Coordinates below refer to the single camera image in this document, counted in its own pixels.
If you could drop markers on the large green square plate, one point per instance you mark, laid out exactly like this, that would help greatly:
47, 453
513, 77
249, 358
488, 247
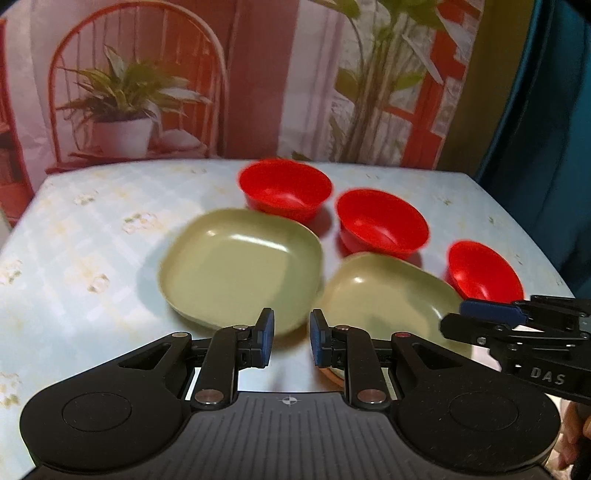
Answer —
240, 263

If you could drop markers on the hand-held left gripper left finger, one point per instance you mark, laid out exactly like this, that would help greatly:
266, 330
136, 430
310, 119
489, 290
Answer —
264, 339

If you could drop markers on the teal curtain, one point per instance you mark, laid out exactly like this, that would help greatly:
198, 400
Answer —
545, 138

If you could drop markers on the printed backdrop cloth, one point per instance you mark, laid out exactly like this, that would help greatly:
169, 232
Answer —
263, 69

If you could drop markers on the person's right hand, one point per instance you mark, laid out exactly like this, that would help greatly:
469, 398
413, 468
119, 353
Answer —
571, 429

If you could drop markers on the red plastic bowl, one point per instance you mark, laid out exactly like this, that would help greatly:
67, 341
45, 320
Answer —
383, 217
485, 272
286, 184

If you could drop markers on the floral checked tablecloth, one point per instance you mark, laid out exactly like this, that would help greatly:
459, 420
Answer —
92, 240

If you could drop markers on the small green square plate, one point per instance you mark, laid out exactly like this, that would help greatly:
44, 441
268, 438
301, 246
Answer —
383, 295

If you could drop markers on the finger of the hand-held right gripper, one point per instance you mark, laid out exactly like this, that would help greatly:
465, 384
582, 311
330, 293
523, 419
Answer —
494, 311
466, 328

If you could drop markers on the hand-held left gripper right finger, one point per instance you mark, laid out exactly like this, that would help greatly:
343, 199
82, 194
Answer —
317, 339

